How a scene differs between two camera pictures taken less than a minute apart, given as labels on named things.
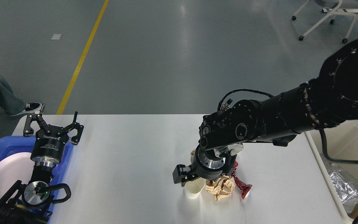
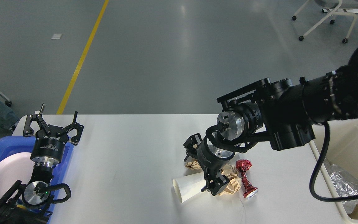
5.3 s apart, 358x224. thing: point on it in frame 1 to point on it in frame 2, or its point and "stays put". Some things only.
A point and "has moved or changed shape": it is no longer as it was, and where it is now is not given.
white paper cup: (192, 189) has moved or changed shape
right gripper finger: (181, 175) to (215, 183)
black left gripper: (49, 146) stays put
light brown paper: (222, 187) has moved or changed shape
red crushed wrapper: (244, 188) to (250, 190)
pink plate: (5, 173) stays put
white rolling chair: (335, 7) stays put
